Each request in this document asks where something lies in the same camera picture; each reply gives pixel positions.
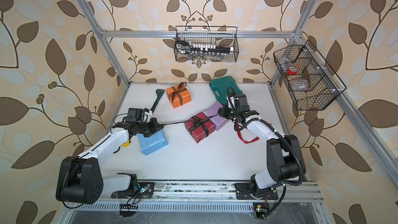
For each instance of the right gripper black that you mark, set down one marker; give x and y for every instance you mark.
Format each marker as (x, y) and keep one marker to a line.
(225, 108)

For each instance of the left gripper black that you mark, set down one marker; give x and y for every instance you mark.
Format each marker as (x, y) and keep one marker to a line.
(154, 123)

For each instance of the blue gift box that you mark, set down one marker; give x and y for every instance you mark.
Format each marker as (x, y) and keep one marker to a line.
(153, 143)

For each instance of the purple gift box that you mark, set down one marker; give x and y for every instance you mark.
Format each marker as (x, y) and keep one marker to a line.
(212, 112)

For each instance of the red ribbon bow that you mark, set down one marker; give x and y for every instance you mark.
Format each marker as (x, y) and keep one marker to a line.
(247, 135)

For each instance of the black printed ribbon bow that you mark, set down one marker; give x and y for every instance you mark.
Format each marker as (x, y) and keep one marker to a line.
(196, 123)

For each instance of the dark red gift box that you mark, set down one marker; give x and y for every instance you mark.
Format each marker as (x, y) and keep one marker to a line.
(198, 134)

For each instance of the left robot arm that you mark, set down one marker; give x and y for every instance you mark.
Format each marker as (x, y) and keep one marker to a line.
(80, 178)

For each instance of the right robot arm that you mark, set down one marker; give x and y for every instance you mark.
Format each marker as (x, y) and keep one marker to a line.
(284, 160)

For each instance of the orange gift box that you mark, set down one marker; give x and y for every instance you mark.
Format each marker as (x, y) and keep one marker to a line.
(186, 99)

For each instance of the brown ribbon bow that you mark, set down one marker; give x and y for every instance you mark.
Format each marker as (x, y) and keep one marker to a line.
(175, 94)

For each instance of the green plastic tool case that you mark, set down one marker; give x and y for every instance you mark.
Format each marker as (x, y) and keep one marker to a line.
(219, 88)

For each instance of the red object in basket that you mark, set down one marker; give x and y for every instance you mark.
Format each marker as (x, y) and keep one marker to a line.
(292, 70)

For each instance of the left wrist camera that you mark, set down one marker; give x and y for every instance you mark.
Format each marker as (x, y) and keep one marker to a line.
(146, 115)

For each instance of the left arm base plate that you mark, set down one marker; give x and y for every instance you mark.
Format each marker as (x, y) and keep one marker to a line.
(140, 190)

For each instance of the aluminium front rail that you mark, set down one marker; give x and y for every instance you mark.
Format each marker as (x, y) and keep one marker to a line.
(225, 191)

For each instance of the black wire basket back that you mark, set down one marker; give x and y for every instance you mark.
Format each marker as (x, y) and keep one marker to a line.
(222, 36)

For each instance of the black wire basket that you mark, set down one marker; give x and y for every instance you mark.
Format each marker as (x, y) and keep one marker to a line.
(316, 85)
(222, 36)

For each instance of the black wire basket right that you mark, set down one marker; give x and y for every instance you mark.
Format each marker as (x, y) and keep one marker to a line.
(316, 85)

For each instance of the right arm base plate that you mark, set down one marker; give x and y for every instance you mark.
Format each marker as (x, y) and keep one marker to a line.
(249, 191)

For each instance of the socket set rail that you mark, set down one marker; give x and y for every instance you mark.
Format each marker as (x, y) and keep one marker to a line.
(184, 48)

